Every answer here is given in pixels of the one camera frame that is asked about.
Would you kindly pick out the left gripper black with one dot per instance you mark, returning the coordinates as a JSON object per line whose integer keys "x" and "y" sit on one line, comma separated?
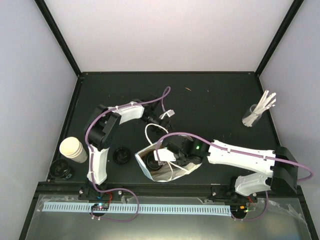
{"x": 164, "y": 124}

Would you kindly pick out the light blue paper bag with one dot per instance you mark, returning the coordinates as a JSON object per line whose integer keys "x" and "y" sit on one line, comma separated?
{"x": 170, "y": 171}

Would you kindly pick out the black coffee cup lid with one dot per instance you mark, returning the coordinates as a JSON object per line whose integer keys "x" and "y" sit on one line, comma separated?
{"x": 121, "y": 155}

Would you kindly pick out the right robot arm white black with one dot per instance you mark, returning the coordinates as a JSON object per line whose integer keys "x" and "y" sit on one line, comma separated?
{"x": 271, "y": 170}

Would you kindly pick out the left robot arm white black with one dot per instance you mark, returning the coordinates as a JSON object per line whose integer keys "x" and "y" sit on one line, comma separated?
{"x": 104, "y": 123}

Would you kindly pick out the clear glass straw holder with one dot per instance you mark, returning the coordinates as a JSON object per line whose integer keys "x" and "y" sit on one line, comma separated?
{"x": 252, "y": 115}

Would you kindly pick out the left circuit board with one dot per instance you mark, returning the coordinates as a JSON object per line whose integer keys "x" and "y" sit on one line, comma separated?
{"x": 100, "y": 207}

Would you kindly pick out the circuit board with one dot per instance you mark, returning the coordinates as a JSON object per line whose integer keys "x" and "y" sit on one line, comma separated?
{"x": 100, "y": 207}
{"x": 243, "y": 208}

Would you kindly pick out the right circuit board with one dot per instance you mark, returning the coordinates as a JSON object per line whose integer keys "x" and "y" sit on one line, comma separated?
{"x": 243, "y": 208}

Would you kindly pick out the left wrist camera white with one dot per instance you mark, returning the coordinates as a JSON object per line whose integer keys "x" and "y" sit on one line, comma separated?
{"x": 168, "y": 113}

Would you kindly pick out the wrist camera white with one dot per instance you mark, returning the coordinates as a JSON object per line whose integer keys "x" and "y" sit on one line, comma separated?
{"x": 164, "y": 155}
{"x": 168, "y": 113}

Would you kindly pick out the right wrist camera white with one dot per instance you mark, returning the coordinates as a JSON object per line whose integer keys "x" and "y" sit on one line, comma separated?
{"x": 164, "y": 155}

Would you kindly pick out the light blue slotted cable duct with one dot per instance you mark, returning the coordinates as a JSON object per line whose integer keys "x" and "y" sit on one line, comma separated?
{"x": 156, "y": 209}

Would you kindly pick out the black aluminium frame rail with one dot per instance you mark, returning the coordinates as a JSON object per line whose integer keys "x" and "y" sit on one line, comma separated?
{"x": 217, "y": 193}

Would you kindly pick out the left black frame post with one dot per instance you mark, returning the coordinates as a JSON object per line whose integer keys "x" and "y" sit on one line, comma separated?
{"x": 48, "y": 17}

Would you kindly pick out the black frame post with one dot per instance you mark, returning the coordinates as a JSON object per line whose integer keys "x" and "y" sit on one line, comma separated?
{"x": 48, "y": 17}
{"x": 285, "y": 24}

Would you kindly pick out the right black frame post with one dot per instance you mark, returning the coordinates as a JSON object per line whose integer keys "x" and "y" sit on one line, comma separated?
{"x": 285, "y": 24}

